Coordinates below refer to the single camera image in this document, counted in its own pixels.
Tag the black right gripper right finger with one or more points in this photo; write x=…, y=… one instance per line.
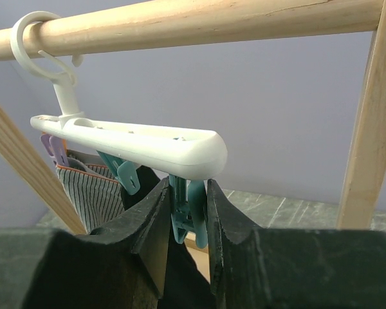
x=256, y=267

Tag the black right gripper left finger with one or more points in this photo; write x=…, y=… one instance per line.
x=121, y=264

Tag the black underwear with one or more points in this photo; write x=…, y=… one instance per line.
x=185, y=286

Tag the teal clothes peg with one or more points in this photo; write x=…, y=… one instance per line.
x=123, y=171
x=187, y=209

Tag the grey striped underwear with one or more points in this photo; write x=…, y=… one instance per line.
x=91, y=188

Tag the white plastic hanger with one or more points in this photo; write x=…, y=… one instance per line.
x=193, y=154

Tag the purple clothes peg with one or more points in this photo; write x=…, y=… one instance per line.
x=55, y=148

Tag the wooden clothes rack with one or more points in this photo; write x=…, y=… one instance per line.
x=161, y=24

